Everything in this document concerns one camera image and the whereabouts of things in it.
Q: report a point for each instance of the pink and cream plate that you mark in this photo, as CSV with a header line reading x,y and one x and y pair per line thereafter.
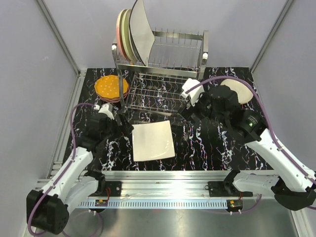
x,y
118,33

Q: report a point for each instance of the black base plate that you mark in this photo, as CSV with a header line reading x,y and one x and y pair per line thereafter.
x,y
110,188
217,189

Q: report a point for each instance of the left aluminium frame post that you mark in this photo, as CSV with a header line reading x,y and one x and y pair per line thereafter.
x,y
54,28

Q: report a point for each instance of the black marble pattern mat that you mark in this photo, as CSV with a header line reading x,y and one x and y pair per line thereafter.
x,y
201,146

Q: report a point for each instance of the white square plate black rim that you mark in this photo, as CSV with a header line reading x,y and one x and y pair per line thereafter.
x,y
152,141

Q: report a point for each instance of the slotted white cable duct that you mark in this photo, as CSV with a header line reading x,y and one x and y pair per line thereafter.
x,y
154,204

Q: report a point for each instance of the cream round plate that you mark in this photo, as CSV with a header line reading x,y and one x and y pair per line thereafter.
x,y
244,94

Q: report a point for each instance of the orange polka dot plate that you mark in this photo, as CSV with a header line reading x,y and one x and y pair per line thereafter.
x,y
107,87

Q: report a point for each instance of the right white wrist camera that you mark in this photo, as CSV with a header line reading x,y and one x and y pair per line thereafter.
x,y
190,91

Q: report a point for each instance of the aluminium frame post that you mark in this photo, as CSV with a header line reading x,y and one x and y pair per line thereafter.
x,y
272,33
54,28

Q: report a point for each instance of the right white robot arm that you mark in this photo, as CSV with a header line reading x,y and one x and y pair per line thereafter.
x,y
294,186

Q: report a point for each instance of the aluminium mounting rail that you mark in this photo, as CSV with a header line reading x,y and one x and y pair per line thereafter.
x,y
164,184

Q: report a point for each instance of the steel two-tier dish rack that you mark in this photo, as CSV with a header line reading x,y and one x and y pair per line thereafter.
x,y
163,74

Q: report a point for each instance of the pale green round plate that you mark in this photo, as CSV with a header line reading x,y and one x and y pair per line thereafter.
x,y
125,34

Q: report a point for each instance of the right aluminium frame post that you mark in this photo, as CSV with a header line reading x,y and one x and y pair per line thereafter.
x,y
272,33

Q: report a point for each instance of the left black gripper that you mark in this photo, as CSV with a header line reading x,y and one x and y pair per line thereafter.
x,y
121,130

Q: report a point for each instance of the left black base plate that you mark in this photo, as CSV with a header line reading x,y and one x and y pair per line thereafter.
x,y
110,188

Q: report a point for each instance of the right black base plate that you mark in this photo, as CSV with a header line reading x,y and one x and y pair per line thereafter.
x,y
217,189

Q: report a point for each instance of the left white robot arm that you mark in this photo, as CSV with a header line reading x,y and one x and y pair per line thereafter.
x,y
50,207

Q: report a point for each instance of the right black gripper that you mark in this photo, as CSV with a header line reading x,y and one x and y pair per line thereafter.
x,y
186,112

